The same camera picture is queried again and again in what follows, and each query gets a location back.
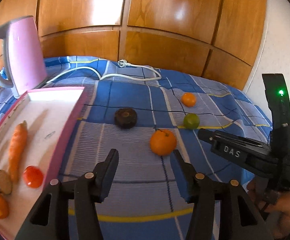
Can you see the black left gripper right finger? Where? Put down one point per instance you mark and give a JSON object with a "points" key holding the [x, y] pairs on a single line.
{"points": [[239, 218]]}

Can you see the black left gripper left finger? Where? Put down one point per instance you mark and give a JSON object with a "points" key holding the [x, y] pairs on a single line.
{"points": [[49, 216]]}

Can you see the red tomato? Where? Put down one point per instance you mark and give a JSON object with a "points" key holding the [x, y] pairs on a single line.
{"points": [[33, 177]]}

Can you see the cut dark fruit half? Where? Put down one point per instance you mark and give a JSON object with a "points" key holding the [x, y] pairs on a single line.
{"points": [[6, 184]]}

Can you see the orange carrot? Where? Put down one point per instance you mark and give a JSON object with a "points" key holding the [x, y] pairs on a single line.
{"points": [[17, 146]]}

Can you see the person right hand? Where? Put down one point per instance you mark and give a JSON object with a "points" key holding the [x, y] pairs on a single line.
{"points": [[282, 227]]}

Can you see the large orange mandarin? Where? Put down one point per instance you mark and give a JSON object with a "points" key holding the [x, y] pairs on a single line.
{"points": [[163, 142]]}

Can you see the green lime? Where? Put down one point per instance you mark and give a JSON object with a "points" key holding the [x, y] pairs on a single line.
{"points": [[191, 121]]}

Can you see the pink white tray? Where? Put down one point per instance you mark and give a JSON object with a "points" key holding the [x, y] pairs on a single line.
{"points": [[51, 114]]}

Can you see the small far orange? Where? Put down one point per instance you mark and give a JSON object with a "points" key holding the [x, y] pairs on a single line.
{"points": [[188, 99]]}

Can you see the blue checkered bedsheet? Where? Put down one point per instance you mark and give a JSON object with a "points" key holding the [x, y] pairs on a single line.
{"points": [[144, 201]]}

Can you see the dark purple passion fruit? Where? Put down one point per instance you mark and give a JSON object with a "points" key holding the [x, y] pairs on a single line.
{"points": [[125, 118]]}

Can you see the wooden wardrobe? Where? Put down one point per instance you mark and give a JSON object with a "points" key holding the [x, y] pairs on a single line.
{"points": [[215, 39]]}

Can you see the pink electric kettle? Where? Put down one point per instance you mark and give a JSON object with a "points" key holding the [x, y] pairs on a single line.
{"points": [[22, 55]]}

